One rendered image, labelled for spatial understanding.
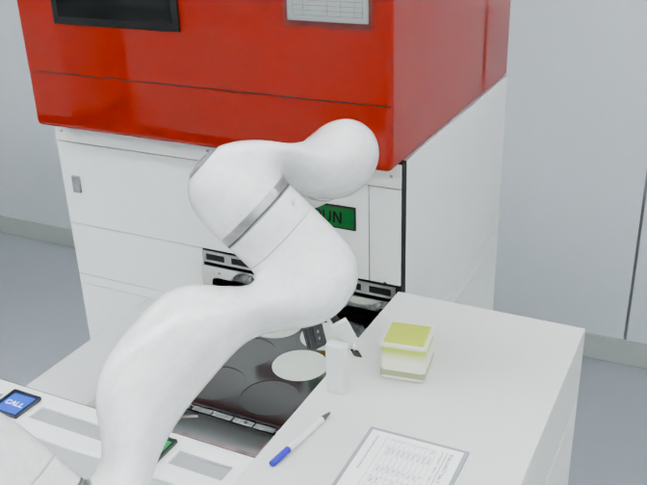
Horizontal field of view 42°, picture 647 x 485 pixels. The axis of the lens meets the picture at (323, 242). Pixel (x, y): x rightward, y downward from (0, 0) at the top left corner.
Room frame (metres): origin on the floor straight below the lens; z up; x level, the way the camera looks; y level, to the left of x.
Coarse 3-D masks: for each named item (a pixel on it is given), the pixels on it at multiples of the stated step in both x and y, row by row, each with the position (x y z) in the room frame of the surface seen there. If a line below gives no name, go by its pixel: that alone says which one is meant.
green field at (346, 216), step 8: (320, 208) 1.50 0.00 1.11; (328, 208) 1.49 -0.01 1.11; (336, 208) 1.48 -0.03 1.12; (328, 216) 1.49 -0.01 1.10; (336, 216) 1.48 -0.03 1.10; (344, 216) 1.48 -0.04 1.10; (352, 216) 1.47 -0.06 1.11; (336, 224) 1.48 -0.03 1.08; (344, 224) 1.48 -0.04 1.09; (352, 224) 1.47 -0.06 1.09
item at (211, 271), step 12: (204, 264) 1.62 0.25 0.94; (216, 264) 1.62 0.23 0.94; (204, 276) 1.62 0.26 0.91; (216, 276) 1.61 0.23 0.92; (228, 276) 1.59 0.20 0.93; (240, 276) 1.58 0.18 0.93; (252, 276) 1.56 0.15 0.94; (360, 300) 1.45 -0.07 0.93; (372, 300) 1.44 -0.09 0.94; (384, 300) 1.43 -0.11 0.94
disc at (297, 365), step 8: (288, 352) 1.33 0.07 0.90; (296, 352) 1.33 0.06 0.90; (304, 352) 1.33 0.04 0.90; (312, 352) 1.32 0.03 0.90; (280, 360) 1.30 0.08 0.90; (288, 360) 1.30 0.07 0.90; (296, 360) 1.30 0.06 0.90; (304, 360) 1.30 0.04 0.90; (312, 360) 1.30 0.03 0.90; (320, 360) 1.30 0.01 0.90; (272, 368) 1.28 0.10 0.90; (280, 368) 1.28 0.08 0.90; (288, 368) 1.28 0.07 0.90; (296, 368) 1.28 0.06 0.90; (304, 368) 1.27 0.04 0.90; (312, 368) 1.27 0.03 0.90; (320, 368) 1.27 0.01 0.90; (280, 376) 1.25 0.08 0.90; (288, 376) 1.25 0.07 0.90; (296, 376) 1.25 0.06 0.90; (304, 376) 1.25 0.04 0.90; (312, 376) 1.25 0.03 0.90
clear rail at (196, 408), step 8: (192, 408) 1.17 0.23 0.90; (200, 408) 1.16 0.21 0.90; (208, 408) 1.16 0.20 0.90; (208, 416) 1.15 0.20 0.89; (216, 416) 1.14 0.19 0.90; (224, 416) 1.14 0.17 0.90; (232, 416) 1.13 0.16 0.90; (240, 424) 1.12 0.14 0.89; (248, 424) 1.12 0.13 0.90; (256, 424) 1.11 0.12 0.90; (264, 424) 1.11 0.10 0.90; (264, 432) 1.10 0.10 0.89; (272, 432) 1.09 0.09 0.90
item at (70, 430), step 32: (0, 384) 1.16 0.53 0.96; (32, 416) 1.08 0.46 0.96; (64, 416) 1.08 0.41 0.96; (96, 416) 1.07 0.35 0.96; (64, 448) 1.00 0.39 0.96; (96, 448) 0.99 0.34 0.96; (192, 448) 0.98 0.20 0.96; (224, 448) 0.98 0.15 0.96; (160, 480) 0.92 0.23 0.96; (192, 480) 0.91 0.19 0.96; (224, 480) 0.91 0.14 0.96
